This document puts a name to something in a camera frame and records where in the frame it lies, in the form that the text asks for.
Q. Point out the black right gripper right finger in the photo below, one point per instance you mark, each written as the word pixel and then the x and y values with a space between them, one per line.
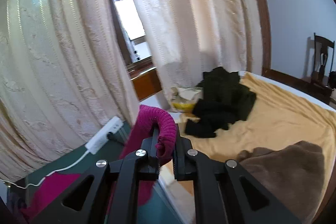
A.
pixel 224 192

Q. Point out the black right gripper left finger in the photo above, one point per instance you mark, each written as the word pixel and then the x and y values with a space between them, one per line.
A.
pixel 106 192

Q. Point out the magenta knit sweater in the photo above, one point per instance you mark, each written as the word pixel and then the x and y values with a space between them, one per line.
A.
pixel 148 118

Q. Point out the white power strip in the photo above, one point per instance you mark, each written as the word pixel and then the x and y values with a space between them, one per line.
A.
pixel 101 137

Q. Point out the brown blanket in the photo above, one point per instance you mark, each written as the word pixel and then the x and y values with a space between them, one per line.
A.
pixel 295 175

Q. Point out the black garment on bed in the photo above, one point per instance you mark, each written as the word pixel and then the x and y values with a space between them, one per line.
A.
pixel 225 101

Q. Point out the yellow bed blanket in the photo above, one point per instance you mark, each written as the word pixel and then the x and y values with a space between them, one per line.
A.
pixel 279 118

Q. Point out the yellow plastic bag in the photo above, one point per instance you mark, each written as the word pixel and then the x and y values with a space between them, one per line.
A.
pixel 184 99

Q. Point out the beige patterned curtain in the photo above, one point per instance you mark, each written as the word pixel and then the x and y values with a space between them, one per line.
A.
pixel 63 76

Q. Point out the dark wooden chair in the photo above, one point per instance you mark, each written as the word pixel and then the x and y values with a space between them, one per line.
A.
pixel 323 58

